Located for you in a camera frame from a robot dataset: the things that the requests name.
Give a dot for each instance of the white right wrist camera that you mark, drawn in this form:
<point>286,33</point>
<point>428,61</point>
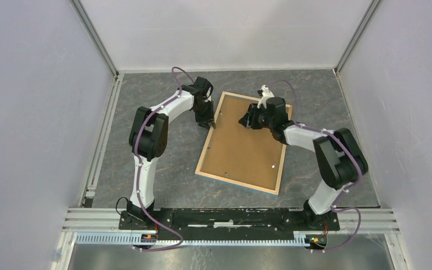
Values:
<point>264,93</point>

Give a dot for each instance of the wooden picture frame teal edge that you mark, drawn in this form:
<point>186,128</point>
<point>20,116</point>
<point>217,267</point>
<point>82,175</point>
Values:
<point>201,164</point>

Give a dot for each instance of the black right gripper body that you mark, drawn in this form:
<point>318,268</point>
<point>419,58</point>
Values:
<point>260,119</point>

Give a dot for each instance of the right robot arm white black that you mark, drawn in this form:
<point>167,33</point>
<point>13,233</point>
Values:
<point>340,160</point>

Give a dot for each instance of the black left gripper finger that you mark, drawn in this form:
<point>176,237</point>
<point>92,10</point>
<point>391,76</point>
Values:
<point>202,121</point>
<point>210,123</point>

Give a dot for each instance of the brown cardboard backing board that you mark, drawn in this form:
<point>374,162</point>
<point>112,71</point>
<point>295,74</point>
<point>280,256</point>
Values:
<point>238,152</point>

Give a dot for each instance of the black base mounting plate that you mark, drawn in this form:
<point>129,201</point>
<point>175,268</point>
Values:
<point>212,224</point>

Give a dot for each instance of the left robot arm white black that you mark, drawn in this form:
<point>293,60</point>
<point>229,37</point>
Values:
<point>149,138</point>

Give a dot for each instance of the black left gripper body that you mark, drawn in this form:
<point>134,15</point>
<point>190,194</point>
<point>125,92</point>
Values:
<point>201,111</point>

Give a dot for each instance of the aluminium rail base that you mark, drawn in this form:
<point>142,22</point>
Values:
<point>101,226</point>

